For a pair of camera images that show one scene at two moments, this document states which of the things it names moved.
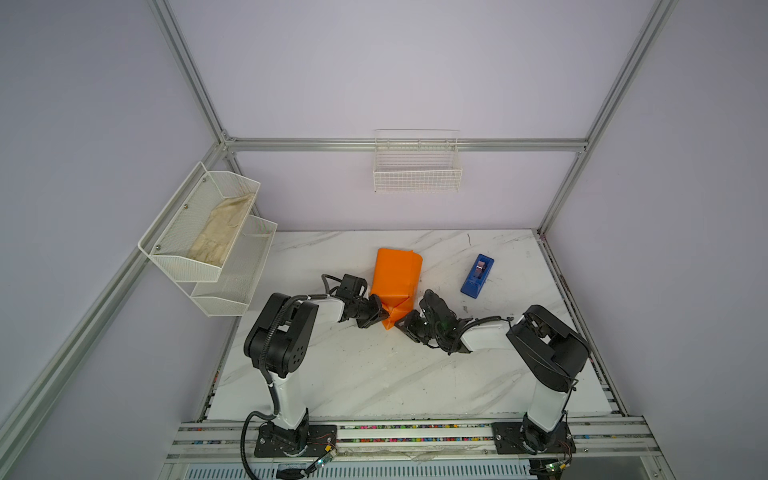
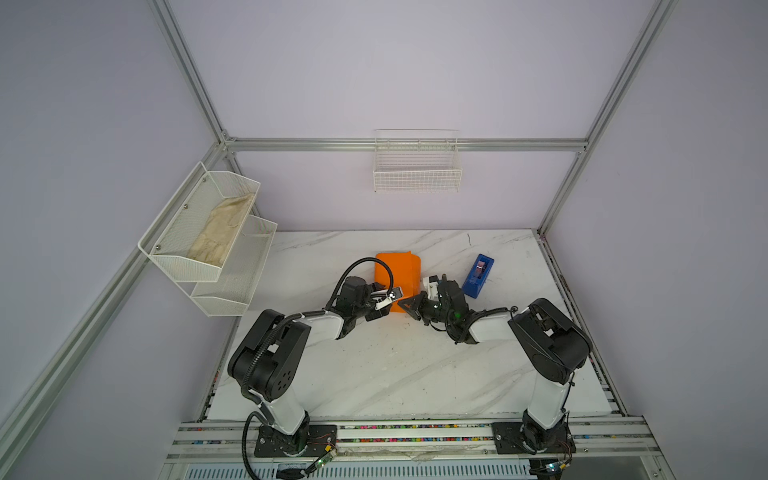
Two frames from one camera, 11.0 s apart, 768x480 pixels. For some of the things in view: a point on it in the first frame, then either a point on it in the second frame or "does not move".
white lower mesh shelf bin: [239, 272] does not move
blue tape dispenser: [477, 275] does not move
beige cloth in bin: [215, 237] does not move
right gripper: [408, 326] -> [417, 301]
